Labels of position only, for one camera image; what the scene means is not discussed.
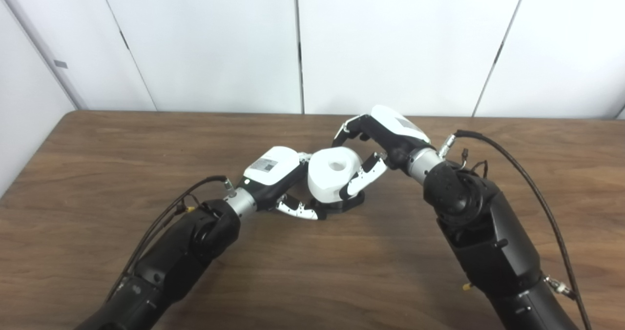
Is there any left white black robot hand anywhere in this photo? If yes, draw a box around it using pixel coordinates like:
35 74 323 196
236 146 328 221

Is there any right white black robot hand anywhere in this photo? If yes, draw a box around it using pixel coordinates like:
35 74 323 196
332 105 435 200

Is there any round white cylinder piece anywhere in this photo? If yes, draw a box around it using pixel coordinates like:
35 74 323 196
308 147 363 205

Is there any black flanged holder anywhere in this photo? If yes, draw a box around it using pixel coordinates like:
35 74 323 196
309 192 365 219

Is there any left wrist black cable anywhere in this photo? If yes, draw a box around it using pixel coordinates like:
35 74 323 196
105 175 236 301

